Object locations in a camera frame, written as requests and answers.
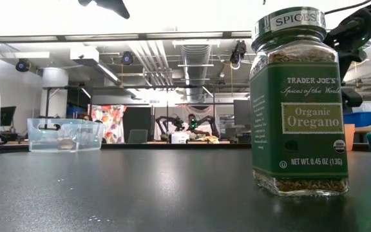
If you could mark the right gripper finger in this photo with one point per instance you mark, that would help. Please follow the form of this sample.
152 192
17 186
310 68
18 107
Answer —
352 97

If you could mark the background black robot arm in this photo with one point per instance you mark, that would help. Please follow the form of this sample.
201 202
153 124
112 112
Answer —
167 121
209 120

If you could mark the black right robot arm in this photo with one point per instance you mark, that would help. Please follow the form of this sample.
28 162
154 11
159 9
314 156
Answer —
362 19

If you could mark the clear storage box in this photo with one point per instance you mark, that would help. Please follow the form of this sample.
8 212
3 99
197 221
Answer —
364 106

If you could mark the blue storage bin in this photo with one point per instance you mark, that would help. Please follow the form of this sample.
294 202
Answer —
362 119
76 111

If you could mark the orange plastic bin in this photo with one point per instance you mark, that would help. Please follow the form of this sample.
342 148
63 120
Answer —
349 137

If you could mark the organic oregano jar green lid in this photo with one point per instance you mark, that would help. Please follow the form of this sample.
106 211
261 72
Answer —
298 122

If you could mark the floral cloth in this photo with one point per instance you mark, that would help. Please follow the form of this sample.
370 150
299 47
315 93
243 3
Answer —
111 122

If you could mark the grey chair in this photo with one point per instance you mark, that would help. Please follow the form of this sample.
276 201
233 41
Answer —
138 136

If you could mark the person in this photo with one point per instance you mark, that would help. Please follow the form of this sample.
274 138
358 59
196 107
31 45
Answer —
192 117

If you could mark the black computer monitor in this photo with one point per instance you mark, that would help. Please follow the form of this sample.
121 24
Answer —
5 116

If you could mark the clear plastic bin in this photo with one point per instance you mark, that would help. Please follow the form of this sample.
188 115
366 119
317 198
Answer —
43 138

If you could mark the white box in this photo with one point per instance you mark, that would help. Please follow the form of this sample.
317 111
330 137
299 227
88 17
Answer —
179 138

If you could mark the yellow snack bag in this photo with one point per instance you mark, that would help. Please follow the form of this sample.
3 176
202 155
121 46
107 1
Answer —
209 139

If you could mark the round black ceiling camera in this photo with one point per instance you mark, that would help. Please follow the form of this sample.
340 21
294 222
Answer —
22 65
127 58

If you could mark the silver air duct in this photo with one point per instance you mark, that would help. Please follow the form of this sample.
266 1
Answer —
195 58

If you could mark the hanging black camera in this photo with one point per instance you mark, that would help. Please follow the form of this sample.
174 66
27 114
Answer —
238 50

